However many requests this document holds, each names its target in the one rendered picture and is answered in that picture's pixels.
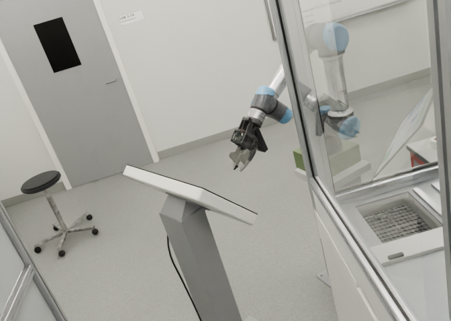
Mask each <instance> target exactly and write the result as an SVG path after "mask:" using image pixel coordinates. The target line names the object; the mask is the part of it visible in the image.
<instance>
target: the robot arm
mask: <svg viewBox="0 0 451 321"><path fill-rule="evenodd" d="M286 86H287V82H286V78H285V73H284V70H283V64H281V65H280V67H279V68H278V70H277V71H276V73H275V74H274V76H273V77H272V79H271V80H270V82H269V83H268V85H267V86H265V85H261V86H259V88H258V89H257V91H256V93H255V95H254V98H253V100H252V101H251V104H250V109H249V110H248V113H247V116H246V117H243V118H242V121H241V123H240V125H239V128H238V129H237V130H234V133H235V136H234V133H233V135H232V138H233V136H234V139H232V138H231V140H230V141H231V142H233V143H235V144H236V145H237V146H238V147H237V149H236V151H235V152H231V153H230V154H229V157H230V158H231V159H232V160H233V162H234V163H233V170H235V169H237V168H238V165H239V163H240V161H241V162H242V163H243V164H242V166H241V168H240V172H242V171H243V170H244V169H245V168H246V167H247V165H248V164H249V163H250V161H251V160H252V159H253V157H254V155H255V154H256V149H257V151H260V152H266V151H267V150H268V148H267V145H266V143H265V141H264V138H263V137H262V134H261V132H260V129H259V128H261V126H262V124H263V122H264V119H265V117H268V118H272V119H274V120H276V121H277V122H280V123H281V124H286V123H287V122H289V121H290V119H291V118H292V115H293V112H292V110H291V109H290V108H288V106H286V105H284V104H283V103H281V102H280V101H279V100H277V99H278V98H279V96H280V95H281V93H282V92H283V90H284V89H285V87H286ZM243 150H245V151H243Z"/></svg>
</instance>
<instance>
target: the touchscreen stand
mask: <svg viewBox="0 0 451 321"><path fill-rule="evenodd" d="M159 215H160V218H161V220H162V223H163V225H164V228H165V230H166V233H167V235H168V238H169V240H170V243H171V246H172V249H173V251H174V253H175V256H176V258H177V261H178V263H179V266H180V268H181V271H182V273H183V276H184V278H185V281H186V283H187V287H188V288H189V291H190V294H191V297H192V298H193V301H194V304H195V307H196V309H197V311H198V313H199V315H200V317H201V320H202V321H242V318H241V315H240V312H239V309H238V306H237V303H236V301H235V298H234V295H233V292H232V289H231V286H230V282H229V280H228V276H227V274H226V270H225V269H224V266H223V263H222V260H221V257H220V254H219V251H218V248H217V245H216V242H215V239H214V236H213V233H212V231H211V227H210V225H209V221H208V219H207V215H206V213H205V209H204V207H203V206H202V207H200V208H198V209H197V210H195V211H194V212H193V213H192V214H190V215H188V216H187V217H186V218H184V219H183V220H178V219H176V218H174V217H172V216H169V215H167V214H164V213H162V212H159Z"/></svg>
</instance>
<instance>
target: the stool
mask: <svg viewBox="0 0 451 321"><path fill-rule="evenodd" d="M60 177H61V174H60V172H59V171H46V172H43V173H40V174H38V175H36V176H34V177H32V178H30V179H28V180H27V181H26V182H25V183H24V184H23V185H22V186H21V192H22V193H25V194H34V193H38V192H41V191H43V192H44V195H45V196H46V199H47V200H48V203H49V204H50V207H51V208H52V211H53V212H54V214H55V216H56V218H57V220H58V222H59V224H58V223H56V222H53V223H52V225H53V226H54V227H53V229H54V230H61V232H59V233H57V234H55V235H52V236H50V237H48V238H46V239H44V240H41V241H39V242H37V243H35V244H34V248H35V249H34V252H35V253H39V252H40V251H41V248H40V247H39V246H40V245H42V244H44V243H46V242H49V241H51V240H53V239H55V238H58V237H59V236H62V237H61V239H60V242H59V245H58V248H57V250H58V251H59V252H58V255H59V256H60V257H63V256H64V255H65V251H64V250H62V247H63V245H64V242H65V240H66V237H67V234H68V233H70V232H80V231H85V230H92V234H94V235H96V234H97V233H98V229H96V228H95V226H94V225H92V226H84V227H79V228H74V227H75V226H76V225H77V224H78V223H79V222H80V221H82V220H83V219H84V218H86V217H87V219H88V220H91V219H92V215H91V214H89V212H85V213H84V214H83V215H82V216H81V217H80V218H78V219H77V220H76V221H75V222H73V223H72V224H71V225H70V226H69V227H66V224H65V223H64V220H63V219H62V216H61V215H60V212H59V211H58V208H57V207H56V204H55V203H54V200H53V199H52V196H51V194H50V192H49V190H48V188H49V187H51V186H53V185H54V184H56V183H57V182H58V181H59V179H60Z"/></svg>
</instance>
